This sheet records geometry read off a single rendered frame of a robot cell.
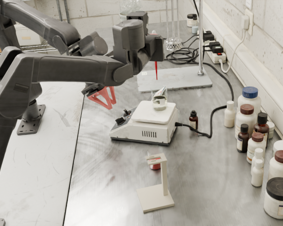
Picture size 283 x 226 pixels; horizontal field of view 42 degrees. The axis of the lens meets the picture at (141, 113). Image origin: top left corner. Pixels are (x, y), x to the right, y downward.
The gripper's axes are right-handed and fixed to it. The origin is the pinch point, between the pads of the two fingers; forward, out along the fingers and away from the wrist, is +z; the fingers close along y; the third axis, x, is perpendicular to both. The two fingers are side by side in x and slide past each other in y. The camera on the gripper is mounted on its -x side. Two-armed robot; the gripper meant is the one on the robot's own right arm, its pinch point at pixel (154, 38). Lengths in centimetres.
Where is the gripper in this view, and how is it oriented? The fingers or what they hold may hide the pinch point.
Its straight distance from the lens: 107.3
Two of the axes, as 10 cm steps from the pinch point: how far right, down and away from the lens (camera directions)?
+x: 0.8, 8.6, 5.0
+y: -9.5, -0.9, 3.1
